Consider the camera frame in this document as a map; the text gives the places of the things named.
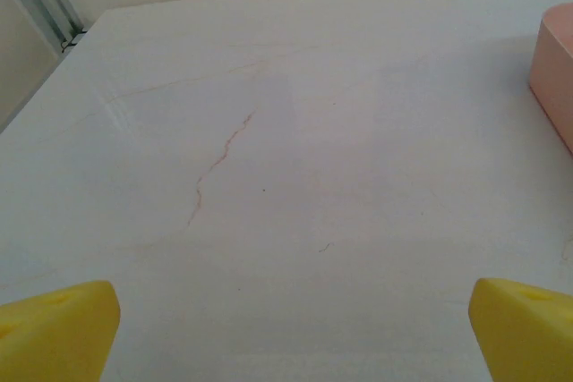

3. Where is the pink plastic tray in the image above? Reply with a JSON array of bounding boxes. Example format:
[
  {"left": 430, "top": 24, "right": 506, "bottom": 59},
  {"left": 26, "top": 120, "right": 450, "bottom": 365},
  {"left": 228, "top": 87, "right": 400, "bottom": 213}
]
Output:
[{"left": 527, "top": 1, "right": 573, "bottom": 155}]

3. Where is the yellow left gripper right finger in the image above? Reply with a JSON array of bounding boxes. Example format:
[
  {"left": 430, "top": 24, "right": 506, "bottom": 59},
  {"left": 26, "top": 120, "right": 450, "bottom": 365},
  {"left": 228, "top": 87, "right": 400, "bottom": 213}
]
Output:
[{"left": 467, "top": 276, "right": 573, "bottom": 382}]

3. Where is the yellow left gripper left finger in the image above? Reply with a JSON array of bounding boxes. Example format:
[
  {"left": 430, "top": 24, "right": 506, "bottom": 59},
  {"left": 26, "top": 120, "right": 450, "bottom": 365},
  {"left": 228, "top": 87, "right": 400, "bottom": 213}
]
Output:
[{"left": 0, "top": 279, "right": 122, "bottom": 382}]

